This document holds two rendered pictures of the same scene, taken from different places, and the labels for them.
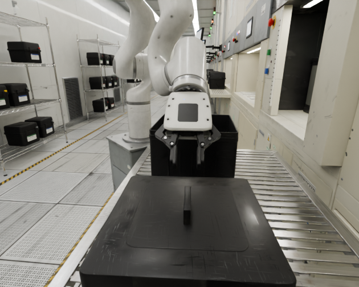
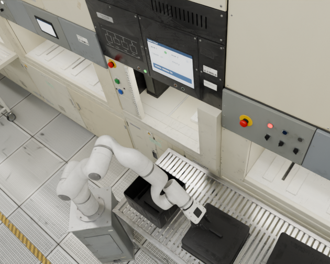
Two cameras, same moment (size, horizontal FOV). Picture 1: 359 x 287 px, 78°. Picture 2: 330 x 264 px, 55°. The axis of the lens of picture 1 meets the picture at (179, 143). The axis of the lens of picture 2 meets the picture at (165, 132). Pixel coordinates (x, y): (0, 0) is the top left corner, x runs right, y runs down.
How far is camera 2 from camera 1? 1.62 m
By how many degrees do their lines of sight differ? 50
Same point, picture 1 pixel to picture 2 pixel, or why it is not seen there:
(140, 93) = (87, 192)
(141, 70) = not seen: hidden behind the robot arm
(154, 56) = (160, 201)
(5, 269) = not seen: outside the picture
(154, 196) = (202, 240)
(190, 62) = (184, 196)
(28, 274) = not seen: outside the picture
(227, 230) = (229, 229)
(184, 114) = (197, 214)
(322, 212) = (221, 182)
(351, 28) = (216, 141)
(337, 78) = (214, 151)
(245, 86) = (33, 42)
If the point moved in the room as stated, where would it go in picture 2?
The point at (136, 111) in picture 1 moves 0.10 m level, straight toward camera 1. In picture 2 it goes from (89, 202) to (103, 207)
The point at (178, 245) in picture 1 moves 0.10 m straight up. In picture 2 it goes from (228, 244) to (229, 238)
